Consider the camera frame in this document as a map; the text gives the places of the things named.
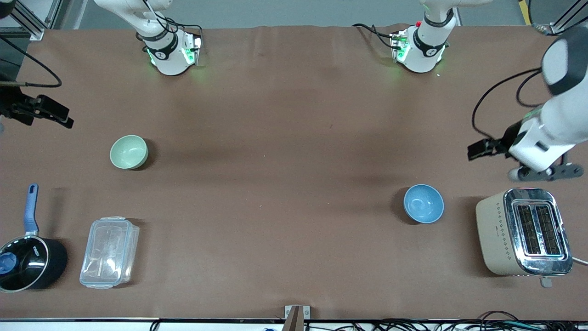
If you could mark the blue bowl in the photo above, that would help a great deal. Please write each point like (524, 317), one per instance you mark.
(423, 203)

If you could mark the green bowl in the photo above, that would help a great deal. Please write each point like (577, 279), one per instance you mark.
(128, 151)

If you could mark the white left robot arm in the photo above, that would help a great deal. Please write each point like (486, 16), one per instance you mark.
(427, 50)

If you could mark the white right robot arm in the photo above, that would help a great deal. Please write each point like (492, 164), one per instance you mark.
(167, 55)

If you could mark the beige chrome toaster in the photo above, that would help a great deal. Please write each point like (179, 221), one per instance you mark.
(500, 234)

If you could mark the base connector box green light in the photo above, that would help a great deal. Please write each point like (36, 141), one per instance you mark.
(400, 46)
(190, 50)

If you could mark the glass lid blue knob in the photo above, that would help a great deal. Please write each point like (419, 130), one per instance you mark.
(27, 262)

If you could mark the clear plastic food container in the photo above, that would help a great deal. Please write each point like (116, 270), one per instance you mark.
(109, 253)

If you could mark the brown table cover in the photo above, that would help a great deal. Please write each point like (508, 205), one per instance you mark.
(294, 184)

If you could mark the aluminium frame post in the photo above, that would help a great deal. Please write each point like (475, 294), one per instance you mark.
(556, 28)
(36, 32)

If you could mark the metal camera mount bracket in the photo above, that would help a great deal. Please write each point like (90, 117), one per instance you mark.
(296, 317)

